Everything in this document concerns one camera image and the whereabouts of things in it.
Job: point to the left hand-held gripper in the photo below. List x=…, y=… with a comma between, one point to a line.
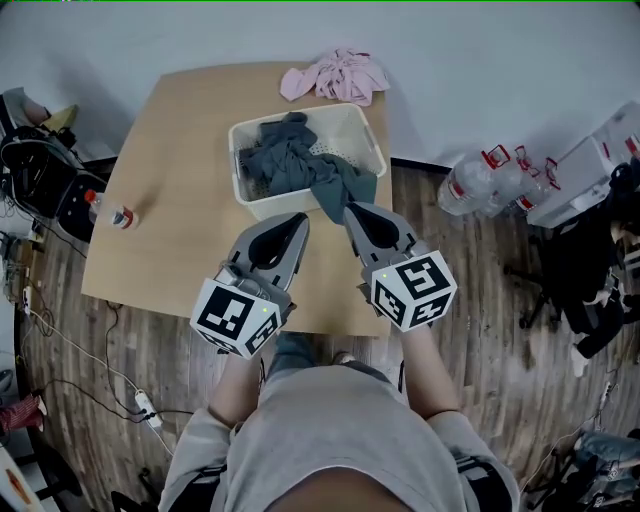
x=227, y=312

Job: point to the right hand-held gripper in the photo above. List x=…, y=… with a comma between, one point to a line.
x=415, y=295

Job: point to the grey cloth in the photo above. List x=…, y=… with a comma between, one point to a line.
x=295, y=160

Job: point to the cream plastic basket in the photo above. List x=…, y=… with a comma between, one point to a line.
x=350, y=130

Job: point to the pink cloth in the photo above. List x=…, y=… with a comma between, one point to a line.
x=345, y=77

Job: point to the person's left forearm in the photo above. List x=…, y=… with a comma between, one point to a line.
x=235, y=390

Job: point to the person's right forearm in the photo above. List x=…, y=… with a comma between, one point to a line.
x=430, y=375

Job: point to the large clear water bottle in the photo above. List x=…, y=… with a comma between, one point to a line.
x=467, y=187
x=542, y=187
x=520, y=185

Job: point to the person's leg in jeans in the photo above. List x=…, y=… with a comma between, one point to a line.
x=292, y=352

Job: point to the person's shoe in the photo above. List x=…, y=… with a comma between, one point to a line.
x=343, y=357

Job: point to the small red-capped plastic bottle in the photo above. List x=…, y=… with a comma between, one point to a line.
x=117, y=215

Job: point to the person's grey sweatshirt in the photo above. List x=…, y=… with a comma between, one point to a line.
x=330, y=425

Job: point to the black office chair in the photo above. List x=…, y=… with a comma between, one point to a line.
x=585, y=270

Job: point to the white storage box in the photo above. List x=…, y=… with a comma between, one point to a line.
x=580, y=175

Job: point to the slim white power strip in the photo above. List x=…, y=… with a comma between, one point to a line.
x=605, y=400

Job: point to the red mesh bag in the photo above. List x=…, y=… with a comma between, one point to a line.
x=20, y=412

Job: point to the chair with blue clothing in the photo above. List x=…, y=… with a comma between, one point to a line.
x=600, y=465

